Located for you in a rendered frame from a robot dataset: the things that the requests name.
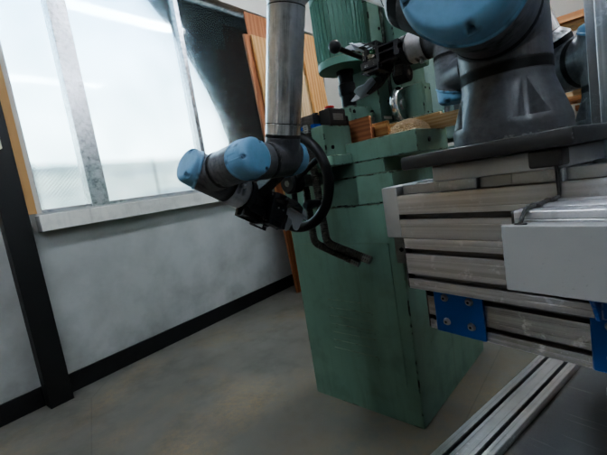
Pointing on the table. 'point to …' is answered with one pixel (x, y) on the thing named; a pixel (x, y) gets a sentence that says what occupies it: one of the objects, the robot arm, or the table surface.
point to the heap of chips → (408, 125)
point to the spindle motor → (345, 9)
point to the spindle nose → (346, 87)
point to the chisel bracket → (356, 112)
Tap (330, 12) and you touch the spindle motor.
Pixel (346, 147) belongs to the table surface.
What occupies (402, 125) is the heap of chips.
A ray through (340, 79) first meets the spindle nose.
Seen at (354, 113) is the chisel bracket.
